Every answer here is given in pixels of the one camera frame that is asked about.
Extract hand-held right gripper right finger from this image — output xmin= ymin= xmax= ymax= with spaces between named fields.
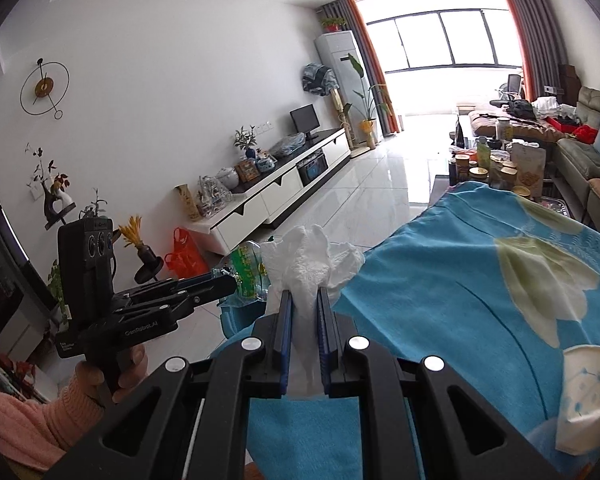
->
xmin=316 ymin=286 xmax=563 ymax=480

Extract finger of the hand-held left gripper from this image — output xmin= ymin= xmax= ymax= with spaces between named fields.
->
xmin=112 ymin=270 xmax=237 ymax=332

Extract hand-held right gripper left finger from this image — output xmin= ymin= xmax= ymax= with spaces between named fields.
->
xmin=42 ymin=289 xmax=296 ymax=480

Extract green printed plastic bag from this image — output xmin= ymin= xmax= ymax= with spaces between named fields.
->
xmin=219 ymin=241 xmax=272 ymax=307

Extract blue bin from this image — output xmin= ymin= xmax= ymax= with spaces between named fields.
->
xmin=218 ymin=300 xmax=267 ymax=342

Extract white tissue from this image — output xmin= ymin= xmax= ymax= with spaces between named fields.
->
xmin=259 ymin=225 xmax=366 ymax=397

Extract person's left forearm pink sleeve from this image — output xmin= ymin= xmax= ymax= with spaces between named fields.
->
xmin=0 ymin=372 xmax=107 ymax=473

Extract person's left hand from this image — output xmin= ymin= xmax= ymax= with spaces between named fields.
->
xmin=75 ymin=343 xmax=149 ymax=407

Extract orange plastic bag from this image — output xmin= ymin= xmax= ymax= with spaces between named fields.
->
xmin=163 ymin=227 xmax=209 ymax=279

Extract black vase with yellow flowers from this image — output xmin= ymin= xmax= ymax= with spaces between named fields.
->
xmin=117 ymin=215 xmax=165 ymax=284

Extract small potted green plant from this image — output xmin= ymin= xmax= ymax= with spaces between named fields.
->
xmin=77 ymin=187 xmax=109 ymax=222

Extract white vase with branches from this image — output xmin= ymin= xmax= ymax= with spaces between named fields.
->
xmin=26 ymin=142 xmax=77 ymax=232

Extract dark cabinet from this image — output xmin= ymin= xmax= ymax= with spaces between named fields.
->
xmin=0 ymin=194 xmax=47 ymax=363

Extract gold patterned box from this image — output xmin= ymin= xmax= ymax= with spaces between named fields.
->
xmin=174 ymin=183 xmax=201 ymax=222

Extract glass decanter set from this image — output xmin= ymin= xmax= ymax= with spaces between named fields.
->
xmin=196 ymin=174 xmax=232 ymax=219

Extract white teapot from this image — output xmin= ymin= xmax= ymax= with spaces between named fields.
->
xmin=214 ymin=166 xmax=240 ymax=191

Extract blue floral tablecloth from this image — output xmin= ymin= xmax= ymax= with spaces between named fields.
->
xmin=209 ymin=180 xmax=600 ymax=480

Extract white and black TV cabinet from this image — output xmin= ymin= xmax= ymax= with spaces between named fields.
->
xmin=186 ymin=127 xmax=354 ymax=257

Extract plant in dark vase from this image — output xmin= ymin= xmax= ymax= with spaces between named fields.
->
xmin=232 ymin=124 xmax=259 ymax=161

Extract clear plastic bag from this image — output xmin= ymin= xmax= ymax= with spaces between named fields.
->
xmin=269 ymin=132 xmax=307 ymax=158

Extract black computer monitor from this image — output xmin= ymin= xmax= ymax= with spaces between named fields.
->
xmin=289 ymin=104 xmax=322 ymax=142

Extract tall leafy plant yellow pot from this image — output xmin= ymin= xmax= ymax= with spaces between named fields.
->
xmin=346 ymin=52 xmax=389 ymax=147

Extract cluttered coffee table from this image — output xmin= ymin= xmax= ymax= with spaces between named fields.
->
xmin=446 ymin=109 xmax=577 ymax=213

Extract grey patterned cover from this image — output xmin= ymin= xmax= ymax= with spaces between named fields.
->
xmin=299 ymin=62 xmax=339 ymax=97

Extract white standing air conditioner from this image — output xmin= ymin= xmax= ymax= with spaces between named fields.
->
xmin=313 ymin=31 xmax=377 ymax=150

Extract brown paper bag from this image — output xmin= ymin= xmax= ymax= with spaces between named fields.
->
xmin=509 ymin=141 xmax=548 ymax=197

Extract grey and orange curtain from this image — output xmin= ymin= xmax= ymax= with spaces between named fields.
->
xmin=498 ymin=0 xmax=564 ymax=104
xmin=316 ymin=0 xmax=402 ymax=137

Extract brown sectional sofa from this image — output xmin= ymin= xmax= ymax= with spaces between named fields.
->
xmin=549 ymin=85 xmax=600 ymax=227

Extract black office chair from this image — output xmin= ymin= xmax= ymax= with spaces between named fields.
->
xmin=495 ymin=73 xmax=524 ymax=107

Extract large window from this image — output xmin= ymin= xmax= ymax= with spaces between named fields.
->
xmin=367 ymin=7 xmax=524 ymax=74

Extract red cloth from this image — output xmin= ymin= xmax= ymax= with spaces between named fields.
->
xmin=574 ymin=124 xmax=600 ymax=147

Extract round wire wall clock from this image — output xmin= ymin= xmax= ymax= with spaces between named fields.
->
xmin=20 ymin=58 xmax=71 ymax=121

